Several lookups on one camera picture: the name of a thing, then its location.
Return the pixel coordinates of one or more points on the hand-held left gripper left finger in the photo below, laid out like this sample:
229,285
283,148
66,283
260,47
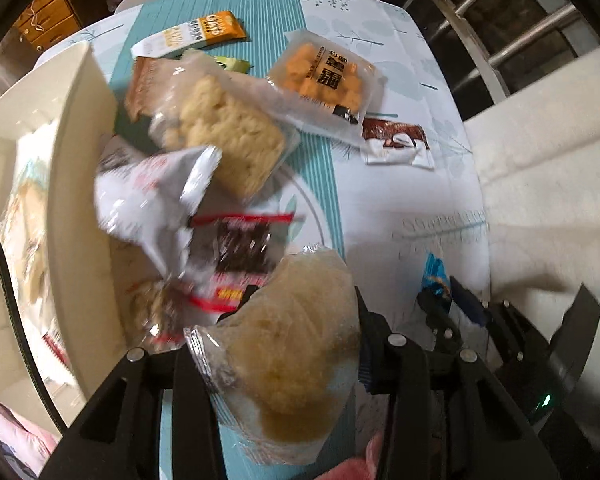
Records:
195,410

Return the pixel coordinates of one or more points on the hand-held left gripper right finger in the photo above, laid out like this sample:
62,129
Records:
369,365

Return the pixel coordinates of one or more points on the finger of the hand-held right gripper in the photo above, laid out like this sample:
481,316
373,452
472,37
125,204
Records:
437,317
472,305

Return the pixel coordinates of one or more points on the blue snack packet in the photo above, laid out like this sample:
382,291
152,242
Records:
434,272

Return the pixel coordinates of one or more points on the clear packet of beige cake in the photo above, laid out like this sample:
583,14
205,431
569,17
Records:
295,340

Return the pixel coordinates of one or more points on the cream plastic storage box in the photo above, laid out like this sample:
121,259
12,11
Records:
75,210

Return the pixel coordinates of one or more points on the clear packet of orange puffs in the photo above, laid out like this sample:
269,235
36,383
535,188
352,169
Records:
320,75

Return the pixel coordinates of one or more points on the clear packet of brown crumble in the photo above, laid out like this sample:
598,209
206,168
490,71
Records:
150,310

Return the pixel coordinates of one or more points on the red striped snack packet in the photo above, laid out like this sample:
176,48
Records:
52,350

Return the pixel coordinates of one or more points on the red and black snack packet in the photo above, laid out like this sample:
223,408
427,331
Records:
240,255

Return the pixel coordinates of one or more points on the white cushion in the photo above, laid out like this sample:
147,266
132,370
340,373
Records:
555,160

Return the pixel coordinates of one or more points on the pink blanket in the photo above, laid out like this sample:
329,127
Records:
15,440

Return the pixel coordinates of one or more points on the brown and white snack packet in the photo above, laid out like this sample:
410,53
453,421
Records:
395,135

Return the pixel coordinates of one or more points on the white and red snack packet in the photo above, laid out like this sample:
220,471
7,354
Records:
140,200

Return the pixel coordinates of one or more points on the clear packet of pale biscuits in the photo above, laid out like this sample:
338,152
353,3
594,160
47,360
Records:
27,220

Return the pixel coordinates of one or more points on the clear packet of rice crisp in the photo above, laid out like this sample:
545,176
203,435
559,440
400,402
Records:
230,120

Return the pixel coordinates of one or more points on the metal railing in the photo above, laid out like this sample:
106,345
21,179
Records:
480,0

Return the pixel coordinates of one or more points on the green snack packet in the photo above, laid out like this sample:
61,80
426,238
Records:
230,62

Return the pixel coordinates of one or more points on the orange oat bar packet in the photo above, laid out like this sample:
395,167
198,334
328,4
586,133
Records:
215,27

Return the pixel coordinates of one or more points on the wooden desk with drawers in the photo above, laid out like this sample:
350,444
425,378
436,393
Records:
45,15

